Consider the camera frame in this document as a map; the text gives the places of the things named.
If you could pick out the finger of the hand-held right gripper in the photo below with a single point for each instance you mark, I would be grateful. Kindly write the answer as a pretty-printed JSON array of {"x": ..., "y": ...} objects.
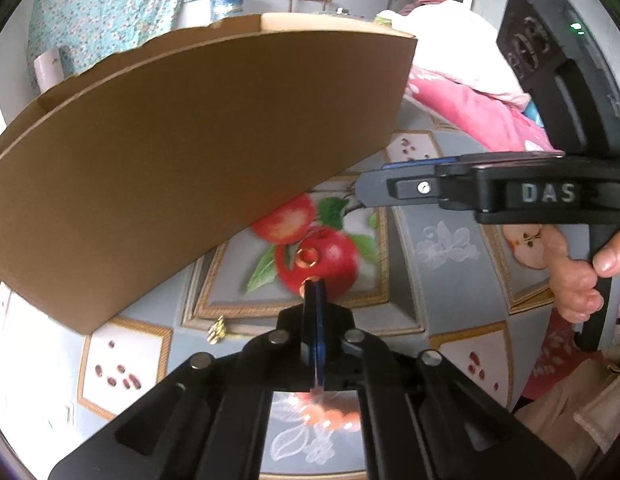
[
  {"x": 400, "y": 190},
  {"x": 415, "y": 162}
]

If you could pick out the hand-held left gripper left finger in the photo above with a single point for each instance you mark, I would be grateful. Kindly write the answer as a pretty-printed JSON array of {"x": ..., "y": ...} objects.
[{"x": 306, "y": 330}]

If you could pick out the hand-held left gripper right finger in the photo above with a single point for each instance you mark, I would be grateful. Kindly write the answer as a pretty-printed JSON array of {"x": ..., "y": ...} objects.
[{"x": 324, "y": 340}]

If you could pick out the brown cardboard box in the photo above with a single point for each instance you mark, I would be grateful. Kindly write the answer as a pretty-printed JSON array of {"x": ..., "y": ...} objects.
[{"x": 189, "y": 160}]

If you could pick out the person's right hand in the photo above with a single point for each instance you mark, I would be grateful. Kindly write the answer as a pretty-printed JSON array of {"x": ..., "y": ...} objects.
[{"x": 570, "y": 285}]

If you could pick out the pink blanket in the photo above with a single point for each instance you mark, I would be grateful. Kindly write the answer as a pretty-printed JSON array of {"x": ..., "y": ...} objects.
[{"x": 465, "y": 110}]

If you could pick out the small gold crumpled wrapper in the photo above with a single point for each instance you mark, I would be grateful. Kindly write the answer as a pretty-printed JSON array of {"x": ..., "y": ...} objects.
[{"x": 217, "y": 331}]

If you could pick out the apple printed tablecloth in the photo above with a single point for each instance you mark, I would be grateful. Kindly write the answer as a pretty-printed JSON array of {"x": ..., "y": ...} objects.
[{"x": 440, "y": 285}]

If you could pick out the white blanket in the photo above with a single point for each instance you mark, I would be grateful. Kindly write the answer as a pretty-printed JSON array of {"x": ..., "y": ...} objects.
[{"x": 450, "y": 35}]

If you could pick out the red patterned cloth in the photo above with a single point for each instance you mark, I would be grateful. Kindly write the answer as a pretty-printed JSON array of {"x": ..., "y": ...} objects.
[{"x": 550, "y": 355}]

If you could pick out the beige jacket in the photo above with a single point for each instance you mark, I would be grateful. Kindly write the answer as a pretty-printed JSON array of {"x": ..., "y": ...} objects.
[{"x": 580, "y": 410}]

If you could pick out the blue and white bundle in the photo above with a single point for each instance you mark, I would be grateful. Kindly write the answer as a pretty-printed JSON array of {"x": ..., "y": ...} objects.
[{"x": 228, "y": 6}]

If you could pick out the teal floral cloth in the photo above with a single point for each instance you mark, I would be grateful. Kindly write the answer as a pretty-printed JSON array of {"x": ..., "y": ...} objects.
[{"x": 104, "y": 5}]

